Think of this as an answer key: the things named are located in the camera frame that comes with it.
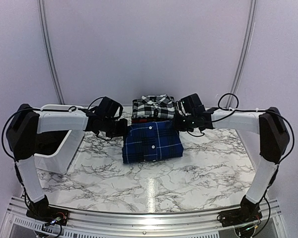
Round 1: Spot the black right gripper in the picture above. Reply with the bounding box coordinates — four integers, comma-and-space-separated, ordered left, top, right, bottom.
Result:
172, 113, 196, 132

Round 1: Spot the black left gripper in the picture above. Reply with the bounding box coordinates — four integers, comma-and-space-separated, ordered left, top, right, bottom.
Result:
101, 117, 128, 138

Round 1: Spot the blue plaid long sleeve shirt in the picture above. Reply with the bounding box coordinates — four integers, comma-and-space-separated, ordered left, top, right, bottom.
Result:
122, 120, 184, 164

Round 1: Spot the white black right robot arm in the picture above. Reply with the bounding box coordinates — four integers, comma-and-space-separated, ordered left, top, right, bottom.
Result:
174, 105, 294, 227

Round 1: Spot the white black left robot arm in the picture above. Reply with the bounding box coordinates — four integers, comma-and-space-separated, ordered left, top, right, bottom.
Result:
1, 97, 128, 221

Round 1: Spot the red black folded shirt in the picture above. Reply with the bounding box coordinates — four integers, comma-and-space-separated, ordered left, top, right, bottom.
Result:
131, 118, 155, 124

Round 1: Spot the black white checked folded shirt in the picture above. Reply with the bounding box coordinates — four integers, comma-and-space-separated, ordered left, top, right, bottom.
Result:
132, 94, 176, 119

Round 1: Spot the white plastic bin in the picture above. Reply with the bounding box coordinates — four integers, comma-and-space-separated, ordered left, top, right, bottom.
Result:
34, 104, 88, 175

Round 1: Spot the black garment in bin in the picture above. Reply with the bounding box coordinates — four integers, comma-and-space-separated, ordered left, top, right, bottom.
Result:
35, 130, 68, 155

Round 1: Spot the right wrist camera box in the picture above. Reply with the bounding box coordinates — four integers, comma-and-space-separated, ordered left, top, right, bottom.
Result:
176, 93, 206, 117

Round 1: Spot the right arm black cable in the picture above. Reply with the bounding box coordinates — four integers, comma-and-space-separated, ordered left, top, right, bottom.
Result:
218, 93, 295, 166

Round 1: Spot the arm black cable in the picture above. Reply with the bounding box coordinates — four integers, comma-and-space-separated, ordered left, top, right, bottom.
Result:
218, 93, 295, 166
1, 105, 77, 162

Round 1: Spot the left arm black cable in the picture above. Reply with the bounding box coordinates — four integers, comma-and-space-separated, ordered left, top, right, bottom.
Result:
1, 105, 77, 162

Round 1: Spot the right aluminium wall post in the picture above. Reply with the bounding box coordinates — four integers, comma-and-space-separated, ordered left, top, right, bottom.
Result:
230, 0, 258, 95

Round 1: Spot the aluminium wall post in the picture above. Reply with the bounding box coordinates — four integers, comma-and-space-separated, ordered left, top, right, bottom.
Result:
37, 0, 65, 105
230, 0, 258, 95

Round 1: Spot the aluminium front rail frame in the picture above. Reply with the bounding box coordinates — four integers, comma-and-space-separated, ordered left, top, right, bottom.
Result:
0, 195, 289, 238

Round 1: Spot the left aluminium wall post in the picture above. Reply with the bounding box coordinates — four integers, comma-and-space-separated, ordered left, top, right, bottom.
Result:
37, 0, 65, 105

